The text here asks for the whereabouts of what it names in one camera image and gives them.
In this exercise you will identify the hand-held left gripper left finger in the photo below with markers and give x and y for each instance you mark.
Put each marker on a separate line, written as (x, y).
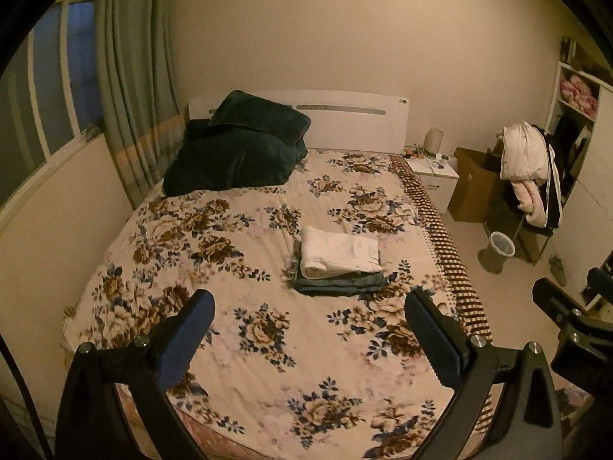
(184, 340)

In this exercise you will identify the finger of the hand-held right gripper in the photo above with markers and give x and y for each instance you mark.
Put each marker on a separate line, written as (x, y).
(555, 302)
(601, 281)

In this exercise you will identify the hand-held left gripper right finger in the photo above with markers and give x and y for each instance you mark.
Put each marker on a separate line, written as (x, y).
(433, 340)

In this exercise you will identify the white pants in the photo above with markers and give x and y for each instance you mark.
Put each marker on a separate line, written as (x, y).
(335, 249)

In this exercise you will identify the pair of grey shoes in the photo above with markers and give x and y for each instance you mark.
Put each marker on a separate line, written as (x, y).
(558, 270)

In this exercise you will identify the dark chair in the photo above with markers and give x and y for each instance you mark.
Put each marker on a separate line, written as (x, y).
(527, 239)

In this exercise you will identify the mesh waste bin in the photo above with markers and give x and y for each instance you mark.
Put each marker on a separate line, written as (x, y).
(500, 248)

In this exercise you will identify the white wardrobe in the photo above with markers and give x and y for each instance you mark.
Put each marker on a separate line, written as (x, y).
(594, 191)

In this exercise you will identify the brown checked bed sheet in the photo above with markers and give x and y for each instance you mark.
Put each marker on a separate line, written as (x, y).
(445, 249)

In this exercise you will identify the pink garment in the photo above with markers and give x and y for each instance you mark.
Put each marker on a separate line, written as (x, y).
(531, 203)

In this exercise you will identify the black garment with white stripe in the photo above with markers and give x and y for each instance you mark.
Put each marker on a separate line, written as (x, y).
(555, 187)

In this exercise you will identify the folded dark green garment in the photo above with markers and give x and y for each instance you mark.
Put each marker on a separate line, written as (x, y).
(340, 285)

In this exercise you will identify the black bag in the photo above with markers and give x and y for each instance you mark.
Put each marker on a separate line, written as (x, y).
(567, 148)

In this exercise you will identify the brown cardboard box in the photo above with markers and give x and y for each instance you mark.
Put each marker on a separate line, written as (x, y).
(471, 187)

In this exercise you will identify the white padded jacket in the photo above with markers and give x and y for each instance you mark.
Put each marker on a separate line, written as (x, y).
(524, 153)

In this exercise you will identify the white nightstand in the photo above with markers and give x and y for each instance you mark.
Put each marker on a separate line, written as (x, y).
(438, 179)

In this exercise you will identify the pink folded blanket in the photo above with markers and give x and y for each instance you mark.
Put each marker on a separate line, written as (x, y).
(579, 96)

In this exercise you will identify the dark green plush blanket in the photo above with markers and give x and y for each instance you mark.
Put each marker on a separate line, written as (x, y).
(230, 153)

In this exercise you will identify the beige table lamp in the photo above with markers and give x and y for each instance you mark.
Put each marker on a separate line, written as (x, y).
(433, 140)

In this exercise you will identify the white bed with headboard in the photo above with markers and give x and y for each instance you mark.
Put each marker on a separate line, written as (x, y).
(345, 124)

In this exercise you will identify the green striped curtain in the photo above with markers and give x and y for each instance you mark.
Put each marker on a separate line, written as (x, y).
(139, 81)

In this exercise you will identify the white framed window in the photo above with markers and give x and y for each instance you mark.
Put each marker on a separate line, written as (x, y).
(52, 81)

